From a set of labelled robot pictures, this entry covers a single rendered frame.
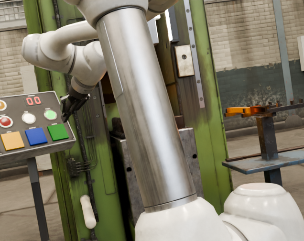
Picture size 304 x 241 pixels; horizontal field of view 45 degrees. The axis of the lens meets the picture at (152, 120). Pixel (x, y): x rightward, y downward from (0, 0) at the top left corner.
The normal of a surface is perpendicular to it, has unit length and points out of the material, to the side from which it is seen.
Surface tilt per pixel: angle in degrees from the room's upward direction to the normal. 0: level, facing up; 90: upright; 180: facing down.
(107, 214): 90
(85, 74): 138
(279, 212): 62
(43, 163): 90
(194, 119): 90
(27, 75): 90
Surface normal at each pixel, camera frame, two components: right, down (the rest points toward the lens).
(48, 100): 0.45, -0.54
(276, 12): 0.11, 0.04
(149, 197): -0.68, 0.08
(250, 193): -0.39, -0.75
